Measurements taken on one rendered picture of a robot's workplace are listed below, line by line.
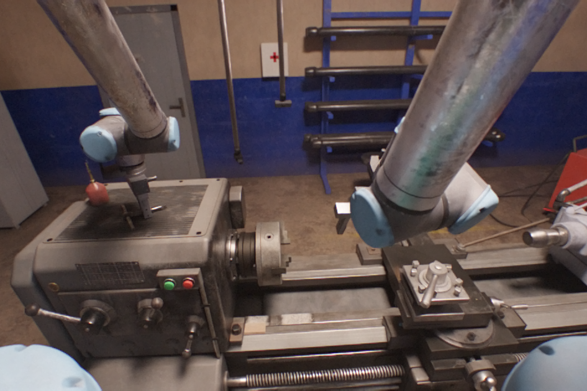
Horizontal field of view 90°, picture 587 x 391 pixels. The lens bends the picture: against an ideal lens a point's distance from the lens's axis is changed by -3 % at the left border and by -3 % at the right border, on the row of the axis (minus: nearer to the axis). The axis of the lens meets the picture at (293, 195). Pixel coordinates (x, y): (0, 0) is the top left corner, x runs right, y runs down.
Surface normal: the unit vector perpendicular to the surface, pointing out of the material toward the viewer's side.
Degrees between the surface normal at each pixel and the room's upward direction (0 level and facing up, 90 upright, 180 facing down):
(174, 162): 90
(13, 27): 90
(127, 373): 32
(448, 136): 106
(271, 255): 54
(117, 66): 122
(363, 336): 36
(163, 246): 45
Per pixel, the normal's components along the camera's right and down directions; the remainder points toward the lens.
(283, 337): 0.01, -0.42
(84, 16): 0.66, 0.71
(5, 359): 0.07, -0.87
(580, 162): -0.92, 0.21
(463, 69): -0.73, 0.45
